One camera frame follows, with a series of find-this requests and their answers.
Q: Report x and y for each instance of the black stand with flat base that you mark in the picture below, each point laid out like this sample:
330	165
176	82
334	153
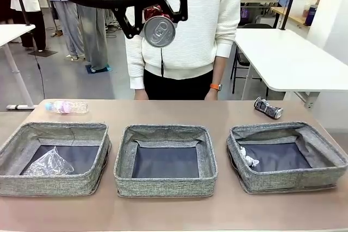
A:
43	52

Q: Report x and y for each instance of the person's right forearm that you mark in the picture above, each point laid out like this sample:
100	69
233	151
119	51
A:
136	74

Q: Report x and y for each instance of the crushed red can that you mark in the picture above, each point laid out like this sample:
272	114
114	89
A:
159	32

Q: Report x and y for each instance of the large white table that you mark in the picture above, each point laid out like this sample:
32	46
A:
272	52

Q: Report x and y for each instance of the bystander white shirt black trousers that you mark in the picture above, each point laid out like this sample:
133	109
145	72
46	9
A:
27	1

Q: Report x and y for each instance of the bystander dark top wide trousers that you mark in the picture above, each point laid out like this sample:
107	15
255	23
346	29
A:
92	31

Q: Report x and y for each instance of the blue floor mat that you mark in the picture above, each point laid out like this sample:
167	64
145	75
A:
104	68

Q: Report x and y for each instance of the clear plastic cup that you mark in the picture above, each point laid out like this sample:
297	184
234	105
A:
51	164

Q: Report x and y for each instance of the crushed black silver can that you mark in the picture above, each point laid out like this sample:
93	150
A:
269	108

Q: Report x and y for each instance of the wooden table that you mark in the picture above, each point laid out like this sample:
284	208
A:
296	17

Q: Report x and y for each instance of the orange wristwatch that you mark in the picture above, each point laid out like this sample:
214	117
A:
216	87

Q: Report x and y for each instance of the person's left forearm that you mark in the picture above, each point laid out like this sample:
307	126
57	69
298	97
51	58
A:
220	69

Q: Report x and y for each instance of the grey fabric basket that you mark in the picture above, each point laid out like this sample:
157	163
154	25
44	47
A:
163	187
40	185
285	181

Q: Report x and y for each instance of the bystander light shirt grey trousers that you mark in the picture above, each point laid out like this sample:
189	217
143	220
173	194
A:
65	25

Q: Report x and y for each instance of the dark blue bottle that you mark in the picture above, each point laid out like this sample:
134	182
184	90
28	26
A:
310	16

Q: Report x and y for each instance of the person's right hand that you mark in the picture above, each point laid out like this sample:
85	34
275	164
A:
141	94

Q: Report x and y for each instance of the crumpled white paper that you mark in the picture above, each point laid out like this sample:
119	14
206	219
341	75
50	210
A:
248	159

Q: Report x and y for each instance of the thin black pole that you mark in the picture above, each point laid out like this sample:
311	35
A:
283	27

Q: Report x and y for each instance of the black folding chair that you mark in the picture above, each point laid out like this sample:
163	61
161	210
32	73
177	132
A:
240	61

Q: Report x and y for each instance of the person's left hand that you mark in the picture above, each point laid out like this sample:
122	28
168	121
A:
212	94

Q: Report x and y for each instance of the plastic bottle with pink label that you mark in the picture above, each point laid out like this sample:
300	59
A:
68	107

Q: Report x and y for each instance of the person in white sweater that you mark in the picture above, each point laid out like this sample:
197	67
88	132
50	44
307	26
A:
190	52

